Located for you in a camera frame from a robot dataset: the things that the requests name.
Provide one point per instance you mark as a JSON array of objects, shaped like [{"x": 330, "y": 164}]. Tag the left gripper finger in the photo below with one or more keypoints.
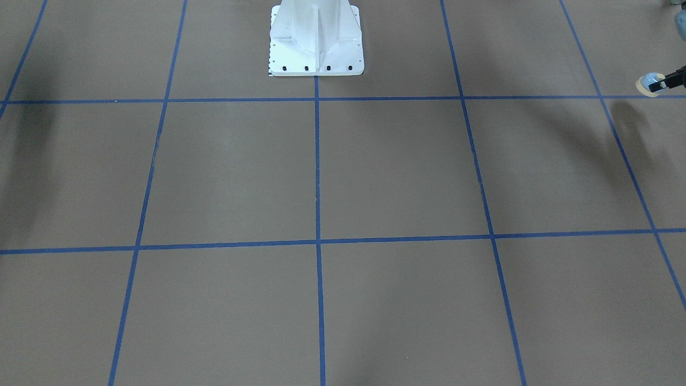
[{"x": 675, "y": 79}]

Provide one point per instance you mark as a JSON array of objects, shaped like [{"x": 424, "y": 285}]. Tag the blue service bell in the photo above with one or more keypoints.
[{"x": 649, "y": 84}]

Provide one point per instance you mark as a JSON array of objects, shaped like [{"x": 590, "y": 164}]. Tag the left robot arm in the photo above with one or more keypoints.
[{"x": 679, "y": 20}]

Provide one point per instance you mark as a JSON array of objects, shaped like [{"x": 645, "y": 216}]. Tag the white camera mast pedestal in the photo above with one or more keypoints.
[{"x": 315, "y": 38}]

